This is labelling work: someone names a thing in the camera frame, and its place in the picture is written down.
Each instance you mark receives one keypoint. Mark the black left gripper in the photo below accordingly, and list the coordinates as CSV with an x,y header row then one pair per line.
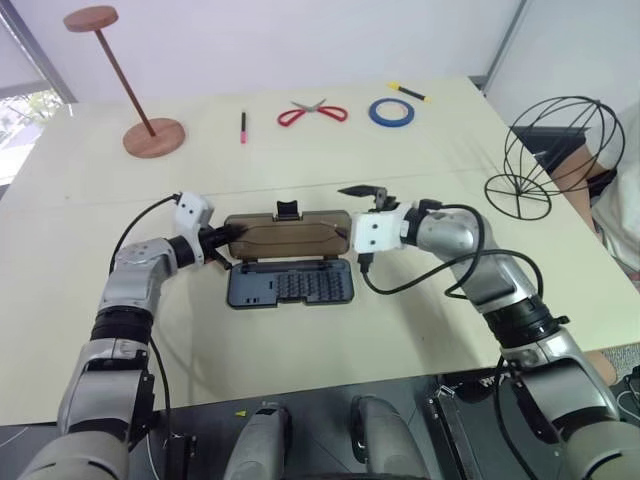
x,y
212,240

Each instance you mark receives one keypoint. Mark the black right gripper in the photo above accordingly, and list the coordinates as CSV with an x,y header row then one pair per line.
x,y
382,200

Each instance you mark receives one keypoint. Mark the screwdriver bit case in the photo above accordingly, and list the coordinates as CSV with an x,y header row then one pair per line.
x,y
290,285

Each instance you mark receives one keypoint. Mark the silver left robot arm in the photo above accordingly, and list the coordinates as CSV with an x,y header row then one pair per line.
x,y
135,270

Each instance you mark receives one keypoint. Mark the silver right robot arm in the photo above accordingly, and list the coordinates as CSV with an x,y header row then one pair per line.
x,y
500,280

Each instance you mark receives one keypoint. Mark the person's bare forearm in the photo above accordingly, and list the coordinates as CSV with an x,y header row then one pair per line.
x,y
575,170

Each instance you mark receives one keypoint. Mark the blue tape roll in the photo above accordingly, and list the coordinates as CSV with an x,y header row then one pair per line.
x,y
375,115

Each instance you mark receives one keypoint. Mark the black pen with pink end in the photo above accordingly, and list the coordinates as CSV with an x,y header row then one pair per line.
x,y
243,125

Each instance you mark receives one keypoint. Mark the brown wooden round-top stand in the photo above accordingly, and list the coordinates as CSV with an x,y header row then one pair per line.
x,y
152,137

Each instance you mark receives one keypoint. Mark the yellow and black marker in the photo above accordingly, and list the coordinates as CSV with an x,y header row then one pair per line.
x,y
410,92

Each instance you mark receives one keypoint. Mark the grey rounded shape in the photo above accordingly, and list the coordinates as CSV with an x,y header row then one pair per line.
x,y
385,440
257,445

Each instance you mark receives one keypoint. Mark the seated person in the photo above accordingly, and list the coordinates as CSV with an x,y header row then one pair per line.
x,y
625,210

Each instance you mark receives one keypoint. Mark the person's bare leg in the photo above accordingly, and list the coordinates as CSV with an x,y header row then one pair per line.
x,y
602,367

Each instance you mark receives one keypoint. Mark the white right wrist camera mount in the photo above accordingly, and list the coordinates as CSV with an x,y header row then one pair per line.
x,y
375,232

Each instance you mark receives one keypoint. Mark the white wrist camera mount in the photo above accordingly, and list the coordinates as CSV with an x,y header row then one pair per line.
x,y
375,232
192,210

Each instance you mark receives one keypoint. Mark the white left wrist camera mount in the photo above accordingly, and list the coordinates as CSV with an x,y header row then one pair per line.
x,y
192,210

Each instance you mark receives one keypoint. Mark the grey partition post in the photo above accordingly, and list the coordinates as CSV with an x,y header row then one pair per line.
x,y
505,40

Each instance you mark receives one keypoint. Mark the black table frame leg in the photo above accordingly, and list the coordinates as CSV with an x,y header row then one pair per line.
x,y
447,430

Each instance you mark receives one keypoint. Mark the grey window frame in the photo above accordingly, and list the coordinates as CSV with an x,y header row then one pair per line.
x,y
35,50

